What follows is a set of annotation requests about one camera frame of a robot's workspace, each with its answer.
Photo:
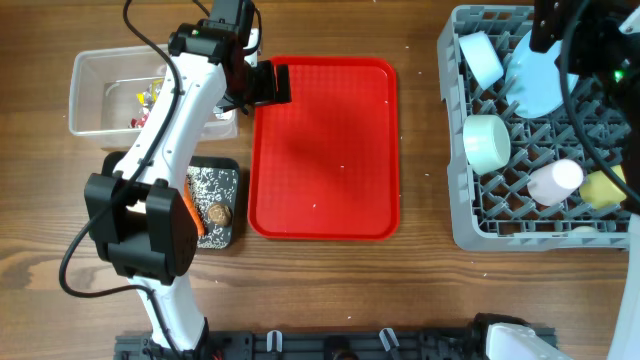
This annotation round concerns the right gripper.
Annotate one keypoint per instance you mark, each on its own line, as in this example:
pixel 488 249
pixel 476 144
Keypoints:
pixel 599 22

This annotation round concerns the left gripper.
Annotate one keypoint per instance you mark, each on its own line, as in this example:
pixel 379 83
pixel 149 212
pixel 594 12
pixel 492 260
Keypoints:
pixel 265 91

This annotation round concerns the light blue plate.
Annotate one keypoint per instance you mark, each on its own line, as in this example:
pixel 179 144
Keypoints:
pixel 536 80

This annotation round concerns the light blue bowl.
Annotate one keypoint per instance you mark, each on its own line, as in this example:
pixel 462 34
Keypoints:
pixel 481 58

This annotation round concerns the white rice grains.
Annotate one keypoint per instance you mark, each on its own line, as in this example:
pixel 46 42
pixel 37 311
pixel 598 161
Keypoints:
pixel 207 186

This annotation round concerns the yellow foil wrapper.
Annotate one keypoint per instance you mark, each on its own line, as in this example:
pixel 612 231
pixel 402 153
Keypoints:
pixel 148 97

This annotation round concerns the orange carrot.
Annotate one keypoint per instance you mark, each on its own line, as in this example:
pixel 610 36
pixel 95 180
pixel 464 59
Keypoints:
pixel 192 210

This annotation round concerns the yellow cup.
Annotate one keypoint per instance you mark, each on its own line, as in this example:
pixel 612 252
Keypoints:
pixel 600 192

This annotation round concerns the pink cup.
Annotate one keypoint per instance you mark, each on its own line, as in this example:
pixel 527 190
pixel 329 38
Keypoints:
pixel 554 182

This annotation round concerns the white plastic spoon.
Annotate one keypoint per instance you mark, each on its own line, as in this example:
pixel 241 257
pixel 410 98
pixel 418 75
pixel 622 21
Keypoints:
pixel 585 230

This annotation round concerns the red snack wrapper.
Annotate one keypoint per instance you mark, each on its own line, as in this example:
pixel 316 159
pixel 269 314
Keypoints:
pixel 138 122

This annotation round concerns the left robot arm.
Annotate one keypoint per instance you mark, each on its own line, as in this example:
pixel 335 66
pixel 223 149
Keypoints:
pixel 193 86

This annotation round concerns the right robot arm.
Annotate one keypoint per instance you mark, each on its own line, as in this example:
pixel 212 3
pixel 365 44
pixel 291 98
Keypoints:
pixel 603 109

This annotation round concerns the black waste tray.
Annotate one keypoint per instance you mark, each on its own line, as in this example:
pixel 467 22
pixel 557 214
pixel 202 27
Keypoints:
pixel 157 213

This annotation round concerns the grey dishwasher rack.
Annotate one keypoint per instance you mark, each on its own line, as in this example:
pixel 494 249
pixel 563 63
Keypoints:
pixel 494 212

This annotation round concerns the red serving tray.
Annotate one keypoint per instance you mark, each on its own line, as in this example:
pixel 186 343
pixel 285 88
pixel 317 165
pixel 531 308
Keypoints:
pixel 325 166

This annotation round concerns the clear plastic storage bin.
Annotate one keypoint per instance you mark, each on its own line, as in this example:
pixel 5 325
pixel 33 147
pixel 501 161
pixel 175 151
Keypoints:
pixel 104 91

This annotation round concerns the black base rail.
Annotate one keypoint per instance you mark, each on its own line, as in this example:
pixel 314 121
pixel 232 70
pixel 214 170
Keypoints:
pixel 427 344

